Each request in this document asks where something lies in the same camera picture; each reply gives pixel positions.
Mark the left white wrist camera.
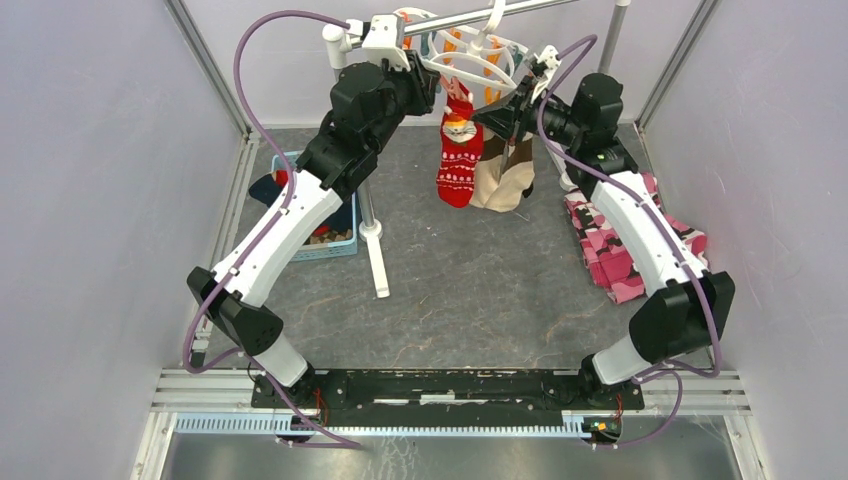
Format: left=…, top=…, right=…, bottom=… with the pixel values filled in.
left=347, top=13, right=411, bottom=72

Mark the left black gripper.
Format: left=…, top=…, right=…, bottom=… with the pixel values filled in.
left=367, top=51, right=442, bottom=157

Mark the pink camouflage bag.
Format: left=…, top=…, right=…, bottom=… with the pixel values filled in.
left=560, top=172, right=709, bottom=304

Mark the purple cable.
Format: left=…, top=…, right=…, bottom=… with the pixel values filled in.
left=535, top=34, right=723, bottom=450
left=181, top=9, right=362, bottom=452

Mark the navy blue sock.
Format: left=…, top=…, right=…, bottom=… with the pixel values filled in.
left=248, top=172, right=288, bottom=208

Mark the white clip hanger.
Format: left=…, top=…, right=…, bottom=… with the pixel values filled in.
left=403, top=1, right=527, bottom=92

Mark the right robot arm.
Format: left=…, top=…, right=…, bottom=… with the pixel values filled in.
left=472, top=73, right=735, bottom=408

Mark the red sock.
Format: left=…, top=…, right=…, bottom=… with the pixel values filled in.
left=436, top=96, right=483, bottom=208

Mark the light blue plastic basket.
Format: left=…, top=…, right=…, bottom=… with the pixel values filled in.
left=270, top=152, right=360, bottom=263

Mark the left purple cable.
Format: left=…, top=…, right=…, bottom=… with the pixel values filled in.
left=181, top=9, right=362, bottom=452

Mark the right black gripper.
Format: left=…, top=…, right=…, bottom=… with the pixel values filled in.
left=471, top=76, right=585, bottom=148

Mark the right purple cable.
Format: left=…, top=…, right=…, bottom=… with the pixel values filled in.
left=535, top=34, right=723, bottom=450

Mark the silver white drying rack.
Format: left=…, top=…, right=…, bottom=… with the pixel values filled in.
left=321, top=0, right=634, bottom=301

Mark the orange clothespin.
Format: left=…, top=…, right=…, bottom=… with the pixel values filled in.
left=442, top=28, right=463, bottom=65
left=483, top=38, right=501, bottom=77
left=484, top=86, right=502, bottom=106

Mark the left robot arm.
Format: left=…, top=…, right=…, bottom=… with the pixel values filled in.
left=187, top=50, right=440, bottom=408

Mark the pink clothespin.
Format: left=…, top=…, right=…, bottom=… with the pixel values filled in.
left=440, top=76, right=474, bottom=104

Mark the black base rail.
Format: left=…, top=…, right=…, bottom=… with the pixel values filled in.
left=286, top=369, right=645, bottom=428

